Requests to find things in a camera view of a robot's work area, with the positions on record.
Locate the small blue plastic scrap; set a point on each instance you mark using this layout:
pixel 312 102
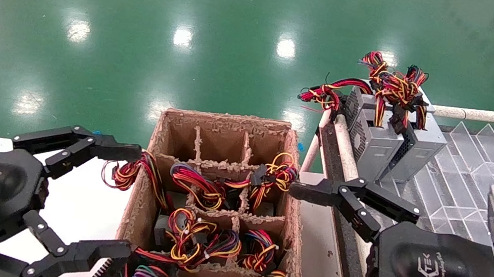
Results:
pixel 300 146

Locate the black rack side rail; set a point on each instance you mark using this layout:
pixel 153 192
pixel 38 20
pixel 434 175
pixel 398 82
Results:
pixel 331 157

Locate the brown cardboard divider box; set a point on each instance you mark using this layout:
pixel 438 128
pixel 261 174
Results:
pixel 221 139

